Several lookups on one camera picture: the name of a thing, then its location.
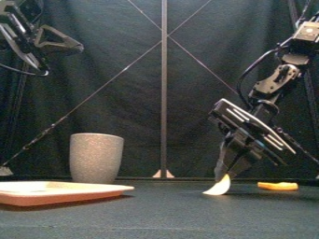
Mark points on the pale yellow chip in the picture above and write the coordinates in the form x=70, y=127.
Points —
x=218, y=188

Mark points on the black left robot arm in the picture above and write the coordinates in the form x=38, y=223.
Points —
x=24, y=7

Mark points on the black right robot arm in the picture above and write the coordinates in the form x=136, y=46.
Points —
x=286, y=71

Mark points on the orange chip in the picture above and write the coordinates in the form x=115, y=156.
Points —
x=278, y=186

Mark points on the thin diagonal brace rod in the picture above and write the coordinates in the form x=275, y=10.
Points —
x=83, y=102
x=195, y=59

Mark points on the grey speckled cup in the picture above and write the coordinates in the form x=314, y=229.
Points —
x=95, y=157

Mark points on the white pink-edged plate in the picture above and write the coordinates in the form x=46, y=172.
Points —
x=58, y=191

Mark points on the vertical metal frame post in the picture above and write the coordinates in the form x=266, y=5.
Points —
x=164, y=93

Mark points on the metal corner foot bracket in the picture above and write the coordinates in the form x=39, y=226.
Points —
x=4, y=171

